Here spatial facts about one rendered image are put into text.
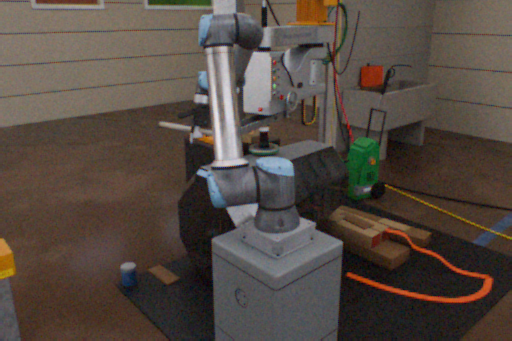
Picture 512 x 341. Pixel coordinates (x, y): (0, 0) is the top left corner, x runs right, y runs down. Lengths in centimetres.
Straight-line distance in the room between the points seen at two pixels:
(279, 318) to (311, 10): 240
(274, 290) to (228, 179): 44
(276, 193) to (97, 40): 743
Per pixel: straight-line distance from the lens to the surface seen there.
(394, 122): 587
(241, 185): 171
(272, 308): 177
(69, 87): 878
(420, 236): 380
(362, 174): 448
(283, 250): 178
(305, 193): 301
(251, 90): 308
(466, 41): 753
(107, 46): 900
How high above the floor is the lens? 174
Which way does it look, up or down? 17 degrees down
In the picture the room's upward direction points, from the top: straight up
